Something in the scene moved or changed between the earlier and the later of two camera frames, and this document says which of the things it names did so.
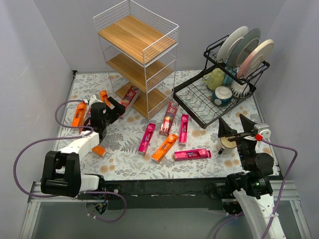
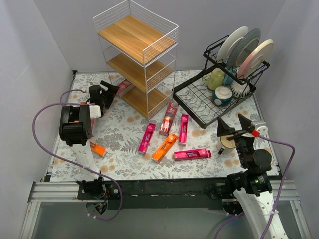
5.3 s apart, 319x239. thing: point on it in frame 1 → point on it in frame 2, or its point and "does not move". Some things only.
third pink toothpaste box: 194,154 does not move
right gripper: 238,136 does not move
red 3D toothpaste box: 168,119 does not move
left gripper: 112,110 → 103,94
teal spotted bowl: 222,96 does not move
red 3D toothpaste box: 131,93 → 124,87
